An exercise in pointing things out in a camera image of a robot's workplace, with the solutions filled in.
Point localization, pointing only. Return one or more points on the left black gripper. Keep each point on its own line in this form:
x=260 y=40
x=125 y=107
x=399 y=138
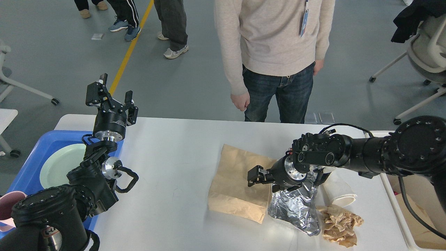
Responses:
x=110 y=123

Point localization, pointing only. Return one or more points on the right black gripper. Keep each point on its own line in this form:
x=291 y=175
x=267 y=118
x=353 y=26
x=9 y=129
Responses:
x=285 y=174

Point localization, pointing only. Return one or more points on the brown paper bag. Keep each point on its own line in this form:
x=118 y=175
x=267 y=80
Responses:
x=229 y=192

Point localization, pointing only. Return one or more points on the silver foil bag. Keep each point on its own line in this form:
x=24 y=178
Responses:
x=298 y=207

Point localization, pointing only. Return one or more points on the light green plate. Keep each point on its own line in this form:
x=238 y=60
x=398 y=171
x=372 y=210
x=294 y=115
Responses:
x=62 y=162

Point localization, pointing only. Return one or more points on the white paper cup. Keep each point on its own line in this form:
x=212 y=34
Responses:
x=339 y=193

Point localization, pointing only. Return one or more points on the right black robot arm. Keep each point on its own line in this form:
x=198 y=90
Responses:
x=417 y=147

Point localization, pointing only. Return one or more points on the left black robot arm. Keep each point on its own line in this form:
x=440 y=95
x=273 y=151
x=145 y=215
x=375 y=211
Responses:
x=52 y=219

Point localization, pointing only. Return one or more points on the person in striped trackpants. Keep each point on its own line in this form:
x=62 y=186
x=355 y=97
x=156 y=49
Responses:
x=126 y=18

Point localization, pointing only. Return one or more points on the yellow plate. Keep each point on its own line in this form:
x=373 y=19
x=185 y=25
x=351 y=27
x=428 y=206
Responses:
x=45 y=180

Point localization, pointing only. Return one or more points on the person in tan boots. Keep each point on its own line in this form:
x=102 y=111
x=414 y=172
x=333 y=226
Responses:
x=83 y=7

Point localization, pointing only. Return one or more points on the person in grey trousers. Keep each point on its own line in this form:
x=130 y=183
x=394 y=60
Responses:
x=172 y=15

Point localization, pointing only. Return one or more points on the blue plastic tray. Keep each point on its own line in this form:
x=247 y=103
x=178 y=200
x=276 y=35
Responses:
x=35 y=164

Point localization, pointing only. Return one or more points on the person in beige sweater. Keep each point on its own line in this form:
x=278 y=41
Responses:
x=264 y=56

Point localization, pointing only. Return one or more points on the pink mug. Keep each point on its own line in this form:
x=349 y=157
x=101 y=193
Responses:
x=7 y=202

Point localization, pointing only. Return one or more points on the blue id badge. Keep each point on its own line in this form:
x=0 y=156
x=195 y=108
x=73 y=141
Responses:
x=304 y=19

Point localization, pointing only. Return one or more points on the white office chair right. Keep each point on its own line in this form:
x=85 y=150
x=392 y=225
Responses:
x=426 y=53

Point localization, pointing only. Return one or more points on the black jacket on chair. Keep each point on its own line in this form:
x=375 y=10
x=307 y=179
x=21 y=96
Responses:
x=409 y=19

